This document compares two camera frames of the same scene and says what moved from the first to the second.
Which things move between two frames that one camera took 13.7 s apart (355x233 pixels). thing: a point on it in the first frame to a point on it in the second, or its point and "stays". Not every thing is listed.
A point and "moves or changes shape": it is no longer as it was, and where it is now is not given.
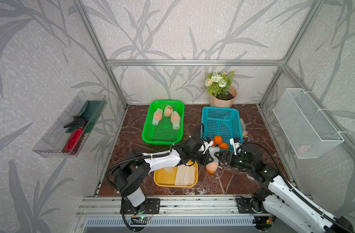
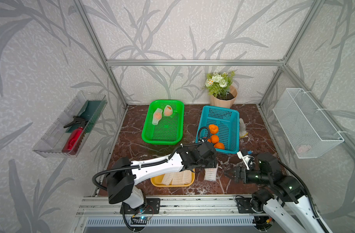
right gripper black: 226,155 to 237,171
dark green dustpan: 90,112 stays
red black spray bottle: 71,144 stays
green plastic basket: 164,123 stays
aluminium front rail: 173,205 stays
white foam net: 213,165 moves or changes shape
